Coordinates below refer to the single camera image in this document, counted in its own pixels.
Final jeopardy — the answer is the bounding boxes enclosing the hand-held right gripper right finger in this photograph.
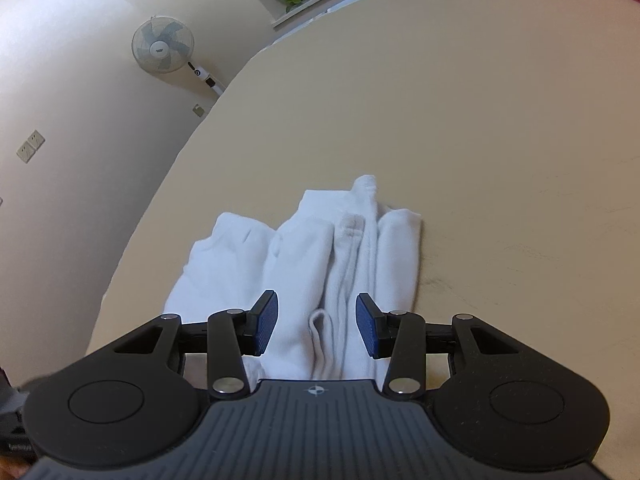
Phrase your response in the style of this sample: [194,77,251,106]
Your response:
[354,292,522,401]

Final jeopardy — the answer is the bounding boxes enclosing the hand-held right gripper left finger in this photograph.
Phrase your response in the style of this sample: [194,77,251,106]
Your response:
[112,290,279,401]

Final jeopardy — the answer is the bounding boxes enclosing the white standing fan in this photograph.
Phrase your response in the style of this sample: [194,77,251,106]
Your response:
[131,16,223,96]

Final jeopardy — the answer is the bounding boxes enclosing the white t-shirt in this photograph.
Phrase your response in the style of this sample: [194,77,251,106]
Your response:
[164,175,425,381]

